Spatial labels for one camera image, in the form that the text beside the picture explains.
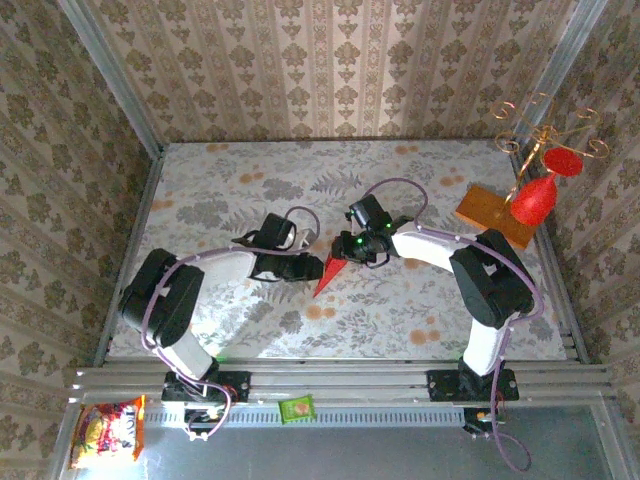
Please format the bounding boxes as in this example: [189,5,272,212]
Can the green snack packet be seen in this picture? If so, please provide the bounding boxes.
[278,393,317,426]

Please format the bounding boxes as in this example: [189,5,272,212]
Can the aluminium corner post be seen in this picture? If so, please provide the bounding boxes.
[55,0,165,157]
[509,0,610,151]

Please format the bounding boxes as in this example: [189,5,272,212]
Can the gold wire stand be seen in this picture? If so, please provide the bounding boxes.
[492,92,611,219]

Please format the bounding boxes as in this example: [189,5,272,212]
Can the grey slotted cable duct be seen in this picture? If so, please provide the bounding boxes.
[143,405,466,429]

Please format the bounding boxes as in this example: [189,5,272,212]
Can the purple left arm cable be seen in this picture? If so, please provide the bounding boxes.
[141,205,321,444]

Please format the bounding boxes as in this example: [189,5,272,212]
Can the small electronics board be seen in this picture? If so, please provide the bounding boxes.
[462,407,507,440]
[182,405,226,444]

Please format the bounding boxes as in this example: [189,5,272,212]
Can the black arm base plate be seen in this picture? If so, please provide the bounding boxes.
[427,368,520,402]
[160,370,251,404]

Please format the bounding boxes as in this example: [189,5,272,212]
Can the aluminium frame rail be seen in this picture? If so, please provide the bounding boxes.
[69,355,619,406]

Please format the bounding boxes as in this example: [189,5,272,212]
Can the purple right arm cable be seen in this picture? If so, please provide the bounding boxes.
[362,178,545,474]

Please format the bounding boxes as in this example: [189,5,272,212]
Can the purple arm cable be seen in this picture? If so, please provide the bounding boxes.
[141,205,321,444]
[362,178,545,474]

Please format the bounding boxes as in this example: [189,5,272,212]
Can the red yellow snack bag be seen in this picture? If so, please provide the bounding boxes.
[69,394,146,470]

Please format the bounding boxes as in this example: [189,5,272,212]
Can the grey metal panel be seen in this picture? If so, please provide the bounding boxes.
[47,403,629,480]

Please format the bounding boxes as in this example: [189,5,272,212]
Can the aluminium table side rail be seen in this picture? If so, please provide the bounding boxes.
[93,147,166,366]
[508,147,592,364]

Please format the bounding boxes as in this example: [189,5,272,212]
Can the floral patterned table cover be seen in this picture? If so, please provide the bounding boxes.
[107,141,569,361]

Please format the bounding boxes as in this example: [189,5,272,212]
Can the red plastic wine glass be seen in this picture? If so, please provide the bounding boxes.
[510,147,584,226]

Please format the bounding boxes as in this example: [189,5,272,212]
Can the red cloth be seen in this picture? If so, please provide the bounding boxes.
[313,254,350,299]

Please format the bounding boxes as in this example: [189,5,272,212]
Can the orange wooden block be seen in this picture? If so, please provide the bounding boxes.
[455,184,539,250]

